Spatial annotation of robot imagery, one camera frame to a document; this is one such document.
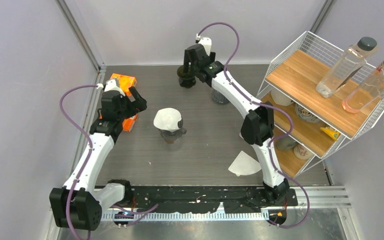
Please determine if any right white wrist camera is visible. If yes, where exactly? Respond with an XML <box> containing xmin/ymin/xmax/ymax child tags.
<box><xmin>195</xmin><ymin>33</ymin><xmax>212</xmax><ymax>55</ymax></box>

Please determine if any patterned ceramic bowl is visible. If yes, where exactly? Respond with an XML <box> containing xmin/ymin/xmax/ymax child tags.
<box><xmin>294</xmin><ymin>103</ymin><xmax>321</xmax><ymax>124</ymax></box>

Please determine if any yellow snack packet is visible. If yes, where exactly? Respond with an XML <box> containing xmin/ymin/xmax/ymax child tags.
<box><xmin>319</xmin><ymin>125</ymin><xmax>341</xmax><ymax>141</ymax></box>

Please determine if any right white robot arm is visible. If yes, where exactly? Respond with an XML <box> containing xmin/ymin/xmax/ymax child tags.
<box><xmin>183</xmin><ymin>43</ymin><xmax>290</xmax><ymax>205</ymax></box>

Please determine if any white wire wooden shelf rack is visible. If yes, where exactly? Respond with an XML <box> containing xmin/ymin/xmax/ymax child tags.
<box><xmin>256</xmin><ymin>31</ymin><xmax>384</xmax><ymax>177</ymax></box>

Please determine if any white paper coffee filter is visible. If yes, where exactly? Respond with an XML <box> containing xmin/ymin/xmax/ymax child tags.
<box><xmin>153</xmin><ymin>107</ymin><xmax>183</xmax><ymax>132</ymax></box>

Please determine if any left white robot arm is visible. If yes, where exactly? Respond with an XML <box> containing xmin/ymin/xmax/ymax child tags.
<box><xmin>49</xmin><ymin>84</ymin><xmax>147</xmax><ymax>231</ymax></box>

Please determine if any grey glass dripper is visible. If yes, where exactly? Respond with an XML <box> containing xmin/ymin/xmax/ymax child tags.
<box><xmin>159</xmin><ymin>120</ymin><xmax>187</xmax><ymax>144</ymax></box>

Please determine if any grey glass pitcher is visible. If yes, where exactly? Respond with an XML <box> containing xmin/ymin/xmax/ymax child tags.
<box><xmin>211</xmin><ymin>88</ymin><xmax>230</xmax><ymax>105</ymax></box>

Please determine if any orange razor box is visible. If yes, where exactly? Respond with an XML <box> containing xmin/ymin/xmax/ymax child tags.
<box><xmin>98</xmin><ymin>114</ymin><xmax>138</xmax><ymax>132</ymax></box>

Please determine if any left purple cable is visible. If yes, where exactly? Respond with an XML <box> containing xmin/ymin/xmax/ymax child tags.
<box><xmin>59</xmin><ymin>84</ymin><xmax>160</xmax><ymax>240</ymax></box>

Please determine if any pink liquid bottle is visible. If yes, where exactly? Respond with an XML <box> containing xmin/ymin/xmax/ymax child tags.
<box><xmin>341</xmin><ymin>60</ymin><xmax>384</xmax><ymax>114</ymax></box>

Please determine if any white ceramic cup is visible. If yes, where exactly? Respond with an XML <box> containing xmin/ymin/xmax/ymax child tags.
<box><xmin>270</xmin><ymin>88</ymin><xmax>294</xmax><ymax>106</ymax></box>

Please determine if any clear bottle grey cap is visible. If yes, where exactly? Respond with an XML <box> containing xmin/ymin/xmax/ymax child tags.
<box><xmin>315</xmin><ymin>36</ymin><xmax>378</xmax><ymax>98</ymax></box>

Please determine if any glass carafe with leather collar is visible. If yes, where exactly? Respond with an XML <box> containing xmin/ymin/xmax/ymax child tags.
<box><xmin>162</xmin><ymin>138</ymin><xmax>182</xmax><ymax>152</ymax></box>

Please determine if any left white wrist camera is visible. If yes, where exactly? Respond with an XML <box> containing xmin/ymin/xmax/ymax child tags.
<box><xmin>96</xmin><ymin>78</ymin><xmax>126</xmax><ymax>97</ymax></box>

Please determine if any dark green glass dripper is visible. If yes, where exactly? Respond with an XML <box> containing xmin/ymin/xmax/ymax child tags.
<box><xmin>176</xmin><ymin>65</ymin><xmax>196</xmax><ymax>89</ymax></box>

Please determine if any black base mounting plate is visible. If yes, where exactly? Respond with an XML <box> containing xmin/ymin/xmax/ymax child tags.
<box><xmin>116</xmin><ymin>185</ymin><xmax>298</xmax><ymax>214</ymax></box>

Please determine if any grey green cylinder lower shelf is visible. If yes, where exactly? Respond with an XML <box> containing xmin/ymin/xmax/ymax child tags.
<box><xmin>275</xmin><ymin>136</ymin><xmax>298</xmax><ymax>151</ymax></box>

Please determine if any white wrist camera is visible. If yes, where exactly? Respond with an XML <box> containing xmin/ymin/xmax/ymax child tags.
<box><xmin>195</xmin><ymin>33</ymin><xmax>212</xmax><ymax>55</ymax></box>
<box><xmin>96</xmin><ymin>78</ymin><xmax>126</xmax><ymax>97</ymax></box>

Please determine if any orange box upper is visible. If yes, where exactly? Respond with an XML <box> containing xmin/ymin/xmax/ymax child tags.
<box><xmin>110</xmin><ymin>73</ymin><xmax>137</xmax><ymax>97</ymax></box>

